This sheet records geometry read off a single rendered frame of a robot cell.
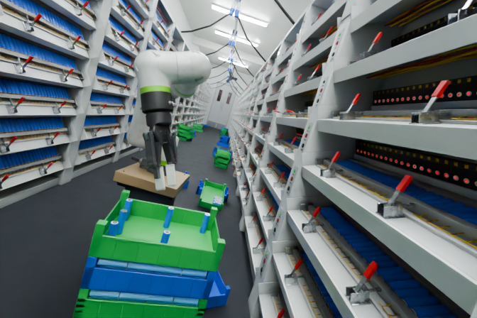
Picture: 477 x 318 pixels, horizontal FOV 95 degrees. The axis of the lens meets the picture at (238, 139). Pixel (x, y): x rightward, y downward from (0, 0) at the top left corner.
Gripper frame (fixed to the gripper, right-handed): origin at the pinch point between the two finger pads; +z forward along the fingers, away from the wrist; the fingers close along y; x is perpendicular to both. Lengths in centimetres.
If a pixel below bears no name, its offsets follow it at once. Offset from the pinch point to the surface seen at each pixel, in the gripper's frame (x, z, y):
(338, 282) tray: 46, 26, 4
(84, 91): -93, -56, -51
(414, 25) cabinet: 84, -41, -33
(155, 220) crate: -5.8, 13.2, -0.4
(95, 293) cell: -8.3, 23.0, 19.5
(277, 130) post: 24, -14, -97
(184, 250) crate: 11.5, 16.6, 11.4
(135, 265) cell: 0.6, 18.2, 16.0
